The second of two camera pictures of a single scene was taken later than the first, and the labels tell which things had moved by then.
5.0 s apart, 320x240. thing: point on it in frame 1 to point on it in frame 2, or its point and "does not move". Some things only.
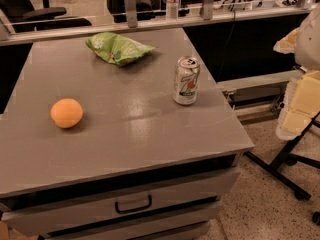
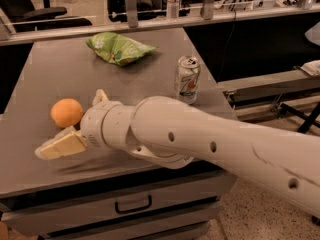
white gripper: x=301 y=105 to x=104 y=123
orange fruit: x=66 y=113 does not move
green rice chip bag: x=118 y=49 does not move
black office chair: x=22 y=15 does not move
